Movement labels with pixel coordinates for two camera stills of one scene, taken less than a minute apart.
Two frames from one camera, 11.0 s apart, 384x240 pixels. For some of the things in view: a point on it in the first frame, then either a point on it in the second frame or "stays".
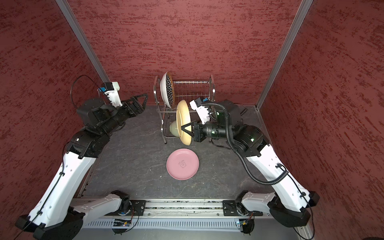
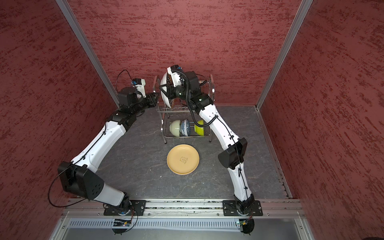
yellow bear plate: (183, 117) to (183, 159)
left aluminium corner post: (83, 40) stays
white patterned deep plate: (167, 88) stays
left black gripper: (128, 104) to (150, 97)
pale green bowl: (173, 128) stays
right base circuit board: (247, 225) stays
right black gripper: (198, 132) to (172, 93)
